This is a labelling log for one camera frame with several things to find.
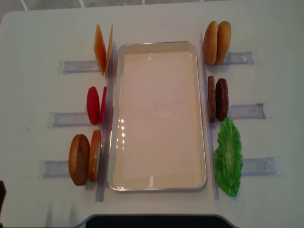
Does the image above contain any light brown bun half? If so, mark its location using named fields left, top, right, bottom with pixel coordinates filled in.
left=88, top=130, right=102, bottom=182

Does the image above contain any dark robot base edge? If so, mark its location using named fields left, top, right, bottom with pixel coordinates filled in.
left=84, top=215, right=234, bottom=228

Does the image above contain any right red tomato slice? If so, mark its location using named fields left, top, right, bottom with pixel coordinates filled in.
left=99, top=86, right=107, bottom=124

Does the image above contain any left brown meat patty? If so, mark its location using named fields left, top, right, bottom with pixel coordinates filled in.
left=208, top=76, right=216, bottom=123

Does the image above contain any brown meat patty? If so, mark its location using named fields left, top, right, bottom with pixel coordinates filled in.
left=215, top=78, right=229, bottom=122
left=208, top=76, right=216, bottom=123

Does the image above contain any right brown meat patty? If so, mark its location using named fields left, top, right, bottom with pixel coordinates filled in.
left=215, top=78, right=229, bottom=122

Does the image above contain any right orange cheese slice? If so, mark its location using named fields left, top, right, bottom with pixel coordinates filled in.
left=105, top=25, right=113, bottom=74

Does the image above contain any orange cheese slice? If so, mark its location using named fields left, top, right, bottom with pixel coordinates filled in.
left=93, top=24, right=106, bottom=76
left=105, top=25, right=113, bottom=74

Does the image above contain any left orange cheese slice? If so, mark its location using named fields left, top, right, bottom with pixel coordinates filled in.
left=93, top=24, right=106, bottom=76

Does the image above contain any green lettuce leaf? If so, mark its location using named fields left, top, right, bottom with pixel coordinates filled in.
left=214, top=117, right=243, bottom=197

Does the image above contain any clear holder by cheese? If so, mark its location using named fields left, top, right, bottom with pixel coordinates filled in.
left=58, top=60, right=100, bottom=74

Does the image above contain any clear holder by tomato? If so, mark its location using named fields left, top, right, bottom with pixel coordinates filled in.
left=47, top=112, right=91, bottom=128

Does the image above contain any clear holder by patties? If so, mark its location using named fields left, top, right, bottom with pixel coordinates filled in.
left=228, top=102, right=271, bottom=120

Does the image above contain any clear holder by lettuce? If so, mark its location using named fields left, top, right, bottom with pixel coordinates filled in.
left=241, top=156, right=283, bottom=177

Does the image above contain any white rectangular tray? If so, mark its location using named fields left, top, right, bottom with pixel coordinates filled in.
left=107, top=41, right=207, bottom=192

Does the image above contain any clear holder by sesame bun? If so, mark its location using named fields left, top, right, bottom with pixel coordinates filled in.
left=223, top=51, right=259, bottom=65

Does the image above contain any pale bun bottom half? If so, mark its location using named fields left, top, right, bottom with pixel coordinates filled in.
left=216, top=21, right=231, bottom=65

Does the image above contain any clear holder by brown bun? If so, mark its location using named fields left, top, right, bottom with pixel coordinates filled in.
left=39, top=160, right=70, bottom=179

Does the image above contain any dark object at left edge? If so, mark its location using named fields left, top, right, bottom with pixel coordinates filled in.
left=0, top=180, right=7, bottom=213

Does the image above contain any left long clear rail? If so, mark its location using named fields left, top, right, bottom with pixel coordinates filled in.
left=96, top=41, right=117, bottom=202

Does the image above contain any long clear rail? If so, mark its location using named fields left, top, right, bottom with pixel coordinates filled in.
left=96, top=41, right=117, bottom=202
left=200, top=33, right=219, bottom=200

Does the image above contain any right long clear rail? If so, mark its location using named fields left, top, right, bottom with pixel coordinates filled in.
left=200, top=33, right=219, bottom=200

